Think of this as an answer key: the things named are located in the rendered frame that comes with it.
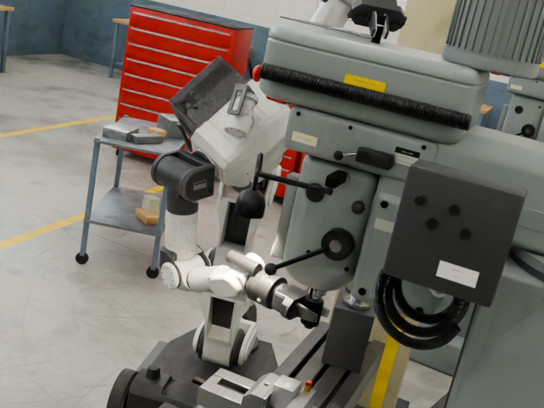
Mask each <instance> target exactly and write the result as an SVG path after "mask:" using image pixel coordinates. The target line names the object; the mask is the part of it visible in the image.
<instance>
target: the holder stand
mask: <svg viewBox="0 0 544 408"><path fill-rule="evenodd" d="M351 285H352V282H351V283H348V284H347V285H345V286H343V287H341V288H340V290H339V293H338V298H337V301H336V303H335V306H334V312H333V316H332V319H331V322H330V326H329V332H328V335H327V339H326V342H325V349H324V352H323V355H322V359H321V362H322V363H326V364H329V365H332V366H335V367H338V368H344V369H346V370H350V371H353V372H358V373H360V371H361V367H362V365H363V359H364V356H365V352H366V350H367V346H368V340H369V337H370V334H371V331H372V325H373V321H374V319H375V309H374V305H371V304H367V303H364V304H357V303H355V302H353V301H351V300H350V296H351Z"/></svg>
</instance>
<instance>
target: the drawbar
mask: <svg viewBox="0 0 544 408"><path fill-rule="evenodd" d="M385 19H386V16H384V15H376V23H377V24H379V25H385ZM383 29H384V27H381V26H377V31H376V35H375V37H372V38H371V42H372V43H376V44H379V43H380V39H381V36H382V32H383Z"/></svg>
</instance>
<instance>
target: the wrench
mask: <svg viewBox="0 0 544 408"><path fill-rule="evenodd" d="M280 18H283V19H289V20H293V21H296V22H301V23H306V24H311V25H314V26H318V27H322V28H328V29H331V30H335V31H339V32H345V33H349V34H353V35H356V36H361V37H365V38H369V39H371V38H372V37H371V35H369V34H366V33H362V32H354V31H351V30H347V29H343V28H338V27H333V26H329V25H326V24H322V23H315V22H312V21H308V20H304V19H298V18H294V17H291V16H286V15H280Z"/></svg>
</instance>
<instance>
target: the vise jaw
mask: <svg viewBox="0 0 544 408"><path fill-rule="evenodd" d="M279 377H280V376H277V375H275V374H273V373H268V374H265V375H263V376H262V377H261V378H260V379H259V380H258V381H257V382H256V383H255V384H254V385H253V386H252V387H251V388H250V389H249V390H248V391H247V392H246V394H245V395H244V396H243V397H242V401H241V405H244V406H247V407H249V408H267V406H268V405H269V403H270V396H271V393H272V389H273V385H274V383H275V382H276V381H277V380H278V379H279Z"/></svg>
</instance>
